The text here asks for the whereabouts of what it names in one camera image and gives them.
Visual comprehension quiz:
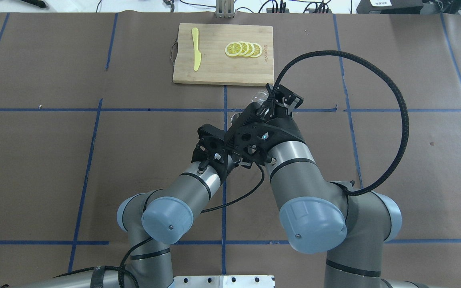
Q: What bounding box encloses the yellow plastic knife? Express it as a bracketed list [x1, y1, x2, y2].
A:
[191, 27, 202, 72]

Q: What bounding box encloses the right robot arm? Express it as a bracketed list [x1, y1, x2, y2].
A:
[225, 102, 426, 288]

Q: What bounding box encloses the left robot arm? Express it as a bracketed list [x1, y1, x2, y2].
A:
[26, 124, 240, 288]

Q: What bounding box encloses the lemon slice two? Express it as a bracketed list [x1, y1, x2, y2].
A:
[239, 41, 251, 57]

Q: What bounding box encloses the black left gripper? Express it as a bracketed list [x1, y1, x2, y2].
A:
[192, 124, 239, 180]

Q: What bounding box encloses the black braided cable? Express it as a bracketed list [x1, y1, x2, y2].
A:
[273, 50, 410, 196]

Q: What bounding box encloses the lemon slice one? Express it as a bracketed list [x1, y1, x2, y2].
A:
[225, 42, 243, 57]

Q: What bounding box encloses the bamboo cutting board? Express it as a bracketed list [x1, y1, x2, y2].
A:
[172, 22, 275, 87]

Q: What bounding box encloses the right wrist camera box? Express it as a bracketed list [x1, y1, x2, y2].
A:
[264, 84, 304, 120]

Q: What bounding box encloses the lemon slice four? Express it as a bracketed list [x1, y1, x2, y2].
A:
[250, 43, 263, 58]

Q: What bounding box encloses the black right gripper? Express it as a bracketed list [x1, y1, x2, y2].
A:
[224, 102, 307, 168]

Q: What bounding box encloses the aluminium frame post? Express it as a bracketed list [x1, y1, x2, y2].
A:
[215, 0, 236, 18]

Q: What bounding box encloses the lemon slice three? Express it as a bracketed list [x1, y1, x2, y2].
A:
[245, 42, 255, 57]

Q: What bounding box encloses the small clear glass cup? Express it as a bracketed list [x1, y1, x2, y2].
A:
[250, 90, 269, 110]

